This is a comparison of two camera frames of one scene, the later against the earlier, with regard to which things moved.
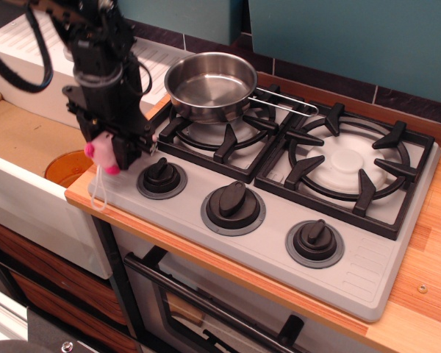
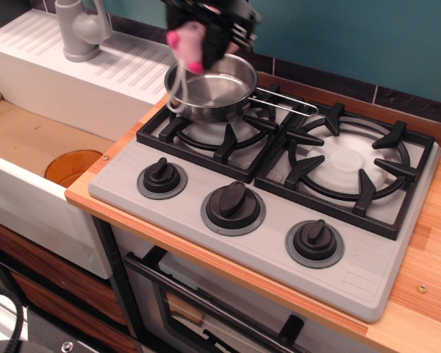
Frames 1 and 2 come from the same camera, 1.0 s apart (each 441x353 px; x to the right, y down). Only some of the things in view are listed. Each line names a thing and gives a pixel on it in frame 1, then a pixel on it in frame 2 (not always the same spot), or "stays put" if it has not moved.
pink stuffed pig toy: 101,149 -> 189,41
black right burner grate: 348,163 stays put
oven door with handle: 177,305 stays put
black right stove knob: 314,244 stays put
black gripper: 108,90 -> 239,17
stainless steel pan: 214,87 stays put
